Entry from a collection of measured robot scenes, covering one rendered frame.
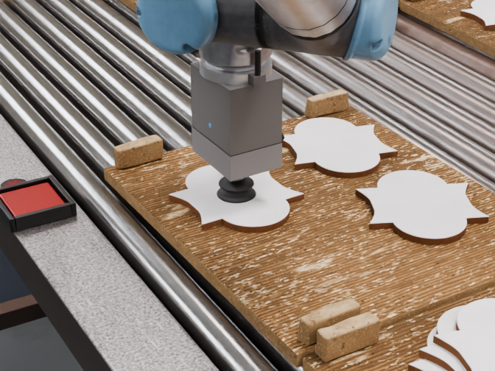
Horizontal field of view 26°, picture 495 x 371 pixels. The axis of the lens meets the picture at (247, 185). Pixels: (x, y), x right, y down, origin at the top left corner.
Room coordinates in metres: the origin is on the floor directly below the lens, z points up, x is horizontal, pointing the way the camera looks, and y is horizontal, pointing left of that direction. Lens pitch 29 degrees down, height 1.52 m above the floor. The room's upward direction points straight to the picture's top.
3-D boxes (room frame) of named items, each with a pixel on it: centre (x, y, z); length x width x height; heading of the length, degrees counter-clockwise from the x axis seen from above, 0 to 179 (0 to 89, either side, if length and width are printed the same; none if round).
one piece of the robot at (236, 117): (1.03, 0.00, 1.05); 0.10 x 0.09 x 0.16; 121
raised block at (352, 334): (0.76, -0.09, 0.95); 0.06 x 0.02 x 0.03; 120
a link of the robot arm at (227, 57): (1.02, 0.01, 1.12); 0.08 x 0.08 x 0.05
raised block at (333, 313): (0.78, -0.07, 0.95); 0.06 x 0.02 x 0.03; 121
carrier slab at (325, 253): (1.02, -0.09, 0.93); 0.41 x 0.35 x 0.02; 31
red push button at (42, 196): (1.04, 0.24, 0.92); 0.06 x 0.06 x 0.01; 29
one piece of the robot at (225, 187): (1.03, 0.01, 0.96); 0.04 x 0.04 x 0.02
